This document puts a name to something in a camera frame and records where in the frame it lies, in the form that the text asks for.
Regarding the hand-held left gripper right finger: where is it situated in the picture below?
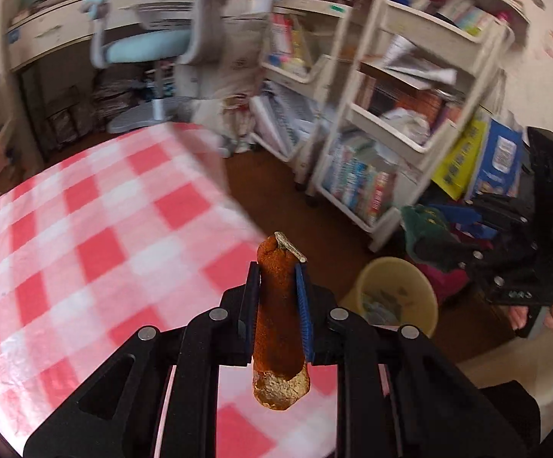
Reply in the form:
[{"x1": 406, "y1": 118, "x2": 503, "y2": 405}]
[{"x1": 295, "y1": 264, "x2": 542, "y2": 458}]

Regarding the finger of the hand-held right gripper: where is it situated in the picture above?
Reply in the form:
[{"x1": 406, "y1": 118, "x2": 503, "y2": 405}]
[
  {"x1": 412, "y1": 239, "x2": 537, "y2": 303},
  {"x1": 441, "y1": 193, "x2": 532, "y2": 242}
]

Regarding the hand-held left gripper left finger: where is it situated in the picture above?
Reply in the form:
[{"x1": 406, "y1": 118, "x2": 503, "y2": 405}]
[{"x1": 23, "y1": 262, "x2": 262, "y2": 458}]

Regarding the orange sausage with torn end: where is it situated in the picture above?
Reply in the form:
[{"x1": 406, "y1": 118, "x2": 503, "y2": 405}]
[{"x1": 252, "y1": 231, "x2": 311, "y2": 411}]

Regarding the yellow trash bin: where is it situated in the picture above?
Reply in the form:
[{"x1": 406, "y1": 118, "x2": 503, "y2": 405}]
[{"x1": 353, "y1": 256, "x2": 438, "y2": 339}]

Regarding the pink bag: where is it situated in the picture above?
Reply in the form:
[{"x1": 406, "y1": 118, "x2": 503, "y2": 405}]
[{"x1": 429, "y1": 267, "x2": 470, "y2": 303}]

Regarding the green cloth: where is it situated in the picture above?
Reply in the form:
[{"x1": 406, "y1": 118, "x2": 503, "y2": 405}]
[{"x1": 400, "y1": 204, "x2": 456, "y2": 270}]

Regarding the yellow cardboard box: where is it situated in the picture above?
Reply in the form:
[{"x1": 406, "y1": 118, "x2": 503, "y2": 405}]
[{"x1": 430, "y1": 117, "x2": 489, "y2": 201}]

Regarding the blue cardboard box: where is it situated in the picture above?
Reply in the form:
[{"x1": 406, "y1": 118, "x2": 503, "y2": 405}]
[{"x1": 467, "y1": 117, "x2": 526, "y2": 201}]

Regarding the stack of colourful books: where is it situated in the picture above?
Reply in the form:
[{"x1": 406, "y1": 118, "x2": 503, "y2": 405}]
[{"x1": 326, "y1": 140, "x2": 398, "y2": 227}]

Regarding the crumpled white paper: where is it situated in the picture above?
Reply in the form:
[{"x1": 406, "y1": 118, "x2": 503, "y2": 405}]
[{"x1": 380, "y1": 107, "x2": 432, "y2": 140}]

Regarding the row of dark books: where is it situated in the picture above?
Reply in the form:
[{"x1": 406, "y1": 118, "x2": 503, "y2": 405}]
[{"x1": 364, "y1": 79, "x2": 463, "y2": 146}]

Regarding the stack of spiral notebooks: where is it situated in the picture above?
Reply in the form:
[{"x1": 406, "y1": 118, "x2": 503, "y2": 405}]
[{"x1": 252, "y1": 81, "x2": 318, "y2": 158}]

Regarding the large white shelf cart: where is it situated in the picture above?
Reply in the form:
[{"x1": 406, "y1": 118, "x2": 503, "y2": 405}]
[{"x1": 300, "y1": 0, "x2": 516, "y2": 255}]

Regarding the small white shelf cart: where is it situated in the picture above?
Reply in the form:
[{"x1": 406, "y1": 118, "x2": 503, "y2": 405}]
[{"x1": 250, "y1": 0, "x2": 368, "y2": 196}]

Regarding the row of red white books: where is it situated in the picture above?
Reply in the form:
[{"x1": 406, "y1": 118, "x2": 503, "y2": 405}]
[{"x1": 268, "y1": 12, "x2": 308, "y2": 65}]

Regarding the white tote bag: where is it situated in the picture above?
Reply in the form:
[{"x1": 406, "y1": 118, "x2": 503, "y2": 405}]
[{"x1": 219, "y1": 12, "x2": 277, "y2": 106}]

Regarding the clear bag with black trim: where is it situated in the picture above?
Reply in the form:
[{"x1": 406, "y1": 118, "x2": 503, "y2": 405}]
[{"x1": 42, "y1": 105, "x2": 89, "y2": 148}]

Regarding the bundle of newspapers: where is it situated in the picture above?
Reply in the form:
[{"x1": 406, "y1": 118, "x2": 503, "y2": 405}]
[{"x1": 90, "y1": 79, "x2": 136, "y2": 122}]

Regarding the grey blue desk chair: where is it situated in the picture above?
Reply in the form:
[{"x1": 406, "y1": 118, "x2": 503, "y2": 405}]
[{"x1": 83, "y1": 0, "x2": 248, "y2": 134}]

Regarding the white desk with drawers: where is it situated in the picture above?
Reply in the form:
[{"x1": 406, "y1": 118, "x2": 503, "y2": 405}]
[{"x1": 0, "y1": 0, "x2": 129, "y2": 163}]

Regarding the white bag with red straps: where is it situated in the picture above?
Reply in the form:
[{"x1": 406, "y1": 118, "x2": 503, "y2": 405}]
[{"x1": 200, "y1": 95, "x2": 258, "y2": 158}]

